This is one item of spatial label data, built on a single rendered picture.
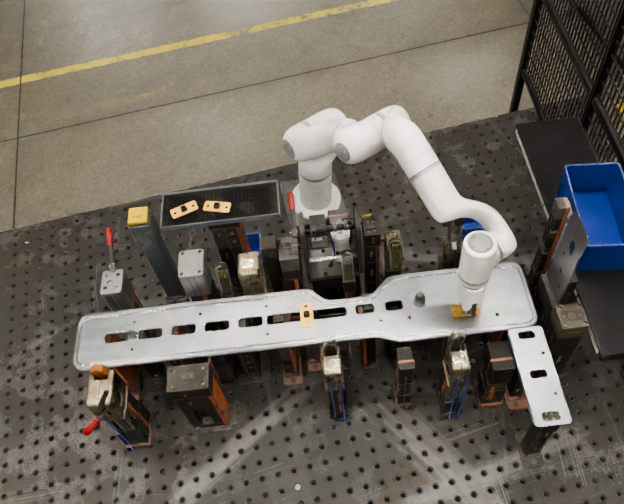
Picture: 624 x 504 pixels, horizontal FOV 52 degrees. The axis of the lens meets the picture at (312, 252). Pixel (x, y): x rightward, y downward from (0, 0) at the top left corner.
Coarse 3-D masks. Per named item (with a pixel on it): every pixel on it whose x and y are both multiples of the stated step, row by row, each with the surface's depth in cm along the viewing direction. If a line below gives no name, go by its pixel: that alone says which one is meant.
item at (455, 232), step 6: (450, 222) 186; (456, 222) 181; (462, 222) 181; (450, 228) 187; (456, 228) 188; (462, 228) 187; (450, 234) 188; (456, 234) 190; (450, 240) 190; (456, 240) 192; (450, 246) 192; (450, 252) 194
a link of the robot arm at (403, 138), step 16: (384, 112) 177; (400, 112) 174; (384, 128) 165; (400, 128) 161; (416, 128) 162; (400, 144) 161; (416, 144) 160; (400, 160) 163; (416, 160) 161; (432, 160) 161
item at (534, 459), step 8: (544, 416) 170; (552, 416) 170; (520, 432) 197; (528, 432) 185; (536, 432) 177; (544, 432) 174; (552, 432) 176; (520, 440) 195; (528, 440) 186; (536, 440) 180; (544, 440) 183; (520, 448) 194; (528, 448) 187; (536, 448) 188; (520, 456) 193; (528, 456) 192; (536, 456) 192; (528, 464) 191; (536, 464) 191
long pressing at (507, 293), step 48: (384, 288) 195; (432, 288) 194; (528, 288) 192; (96, 336) 195; (192, 336) 192; (240, 336) 191; (288, 336) 189; (336, 336) 188; (384, 336) 187; (432, 336) 185
